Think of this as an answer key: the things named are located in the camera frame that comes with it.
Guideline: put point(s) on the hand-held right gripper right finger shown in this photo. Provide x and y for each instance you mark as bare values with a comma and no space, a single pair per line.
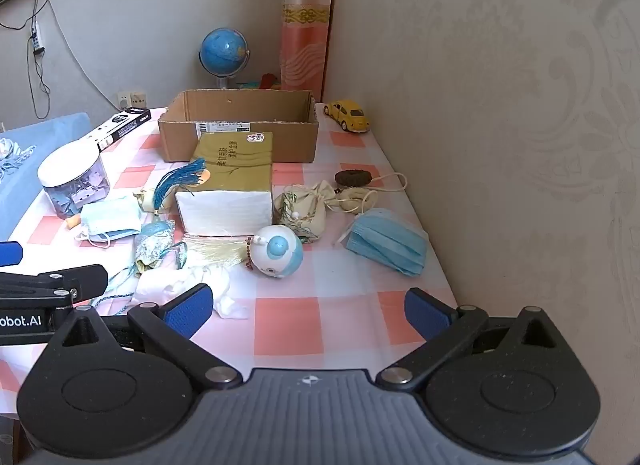
425,312

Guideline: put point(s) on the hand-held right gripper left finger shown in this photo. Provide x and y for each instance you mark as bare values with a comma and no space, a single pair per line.
187,312

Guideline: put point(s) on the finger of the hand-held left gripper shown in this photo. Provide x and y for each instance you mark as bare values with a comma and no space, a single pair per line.
10,252
75,280

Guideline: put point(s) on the blue face mask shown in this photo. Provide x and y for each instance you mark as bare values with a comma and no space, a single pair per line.
110,217
385,245

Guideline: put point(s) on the floral fabric pouch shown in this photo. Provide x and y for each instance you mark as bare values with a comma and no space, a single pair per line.
152,245

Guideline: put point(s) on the white and blue round toy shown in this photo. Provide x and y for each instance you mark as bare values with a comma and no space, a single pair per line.
277,250

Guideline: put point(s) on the gold tissue pack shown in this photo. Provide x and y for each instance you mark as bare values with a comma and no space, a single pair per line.
230,205

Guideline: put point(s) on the blue tassel ornament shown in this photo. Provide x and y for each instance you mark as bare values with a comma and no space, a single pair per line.
177,177

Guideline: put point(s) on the cream scrunchie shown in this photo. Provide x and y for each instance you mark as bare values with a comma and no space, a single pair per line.
350,193

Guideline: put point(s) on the brown scrunchie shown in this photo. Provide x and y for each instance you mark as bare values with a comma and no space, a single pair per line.
352,178

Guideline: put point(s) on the brown cardboard box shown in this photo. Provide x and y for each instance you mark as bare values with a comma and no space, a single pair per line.
172,140

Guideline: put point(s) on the pink checked tablecloth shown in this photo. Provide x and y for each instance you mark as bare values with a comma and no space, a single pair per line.
285,315

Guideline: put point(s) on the white fringed cloth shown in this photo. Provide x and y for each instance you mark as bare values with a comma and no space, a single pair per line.
12,152

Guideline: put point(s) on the clear jar with white lid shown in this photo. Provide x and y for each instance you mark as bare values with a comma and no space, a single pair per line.
70,170

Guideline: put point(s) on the blue sofa cover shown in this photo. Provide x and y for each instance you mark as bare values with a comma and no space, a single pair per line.
45,135

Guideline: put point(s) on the orange round charm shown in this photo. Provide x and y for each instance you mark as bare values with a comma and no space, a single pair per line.
203,175

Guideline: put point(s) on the black and white pen box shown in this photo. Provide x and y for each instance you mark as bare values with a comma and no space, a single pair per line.
117,127

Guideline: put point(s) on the yellow toy car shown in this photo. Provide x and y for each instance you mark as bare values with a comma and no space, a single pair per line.
350,115

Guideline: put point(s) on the white power strip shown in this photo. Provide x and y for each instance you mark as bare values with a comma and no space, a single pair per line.
37,37

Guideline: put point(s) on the rainbow pop toy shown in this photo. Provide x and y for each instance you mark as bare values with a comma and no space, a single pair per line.
247,84

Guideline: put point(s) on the red toy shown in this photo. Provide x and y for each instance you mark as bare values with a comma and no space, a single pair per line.
270,80

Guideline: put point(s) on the blue globe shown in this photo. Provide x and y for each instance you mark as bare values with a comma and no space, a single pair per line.
224,47

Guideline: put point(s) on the pink patterned curtain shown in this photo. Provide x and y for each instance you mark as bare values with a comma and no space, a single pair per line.
305,20

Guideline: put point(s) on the white wall socket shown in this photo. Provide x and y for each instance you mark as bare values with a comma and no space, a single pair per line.
124,100
139,98

